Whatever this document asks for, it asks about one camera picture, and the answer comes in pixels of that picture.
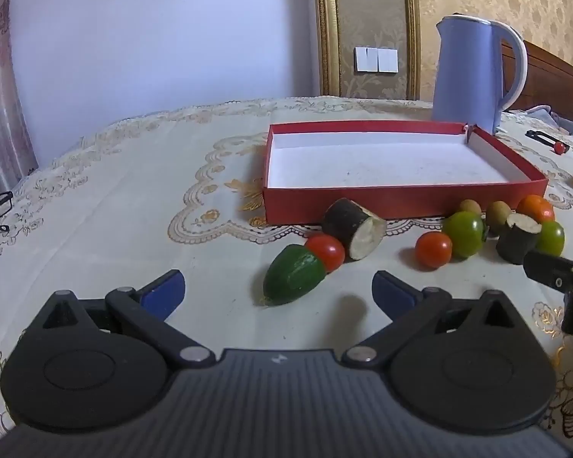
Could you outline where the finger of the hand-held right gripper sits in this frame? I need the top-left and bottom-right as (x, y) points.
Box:
(524, 248), (573, 339)

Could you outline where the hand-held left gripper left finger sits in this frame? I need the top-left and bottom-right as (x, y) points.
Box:
(23, 269), (217, 372)

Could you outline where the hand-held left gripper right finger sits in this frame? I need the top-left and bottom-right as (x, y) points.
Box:
(341, 271), (538, 369)

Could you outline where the small dark sugarcane piece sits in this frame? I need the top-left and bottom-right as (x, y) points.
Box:
(495, 213), (542, 265)

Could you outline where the red cherry tomato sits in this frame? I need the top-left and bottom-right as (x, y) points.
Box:
(304, 234), (346, 273)
(414, 231), (453, 269)

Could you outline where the orange tomato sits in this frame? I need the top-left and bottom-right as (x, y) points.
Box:
(516, 195), (555, 224)

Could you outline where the kiwi fruit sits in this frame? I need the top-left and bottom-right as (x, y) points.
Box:
(486, 200), (513, 237)

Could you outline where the large dark sugarcane piece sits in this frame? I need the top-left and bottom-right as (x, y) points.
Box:
(322, 198), (387, 261)

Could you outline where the green cucumber piece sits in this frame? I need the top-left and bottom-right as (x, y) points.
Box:
(262, 244), (326, 306)

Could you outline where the red cardboard box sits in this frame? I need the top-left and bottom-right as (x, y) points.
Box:
(262, 121), (549, 226)

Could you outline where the small green tomato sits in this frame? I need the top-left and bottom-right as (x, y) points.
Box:
(535, 221), (565, 257)

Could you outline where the large green tomato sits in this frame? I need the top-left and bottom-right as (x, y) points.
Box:
(442, 211), (485, 259)

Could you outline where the black tool with red ball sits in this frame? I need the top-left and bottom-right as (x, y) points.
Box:
(526, 130), (568, 154)

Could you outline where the pile of clothes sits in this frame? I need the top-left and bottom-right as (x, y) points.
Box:
(525, 105), (573, 146)

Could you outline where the wooden headboard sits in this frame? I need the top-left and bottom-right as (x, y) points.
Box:
(501, 39), (573, 127)

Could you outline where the blue electric kettle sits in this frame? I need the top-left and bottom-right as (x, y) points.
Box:
(432, 15), (527, 137)

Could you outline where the white wall switch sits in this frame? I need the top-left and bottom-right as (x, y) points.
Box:
(354, 46), (399, 74)

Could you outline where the gold wall frame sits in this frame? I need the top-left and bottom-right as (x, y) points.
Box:
(314, 0), (421, 101)

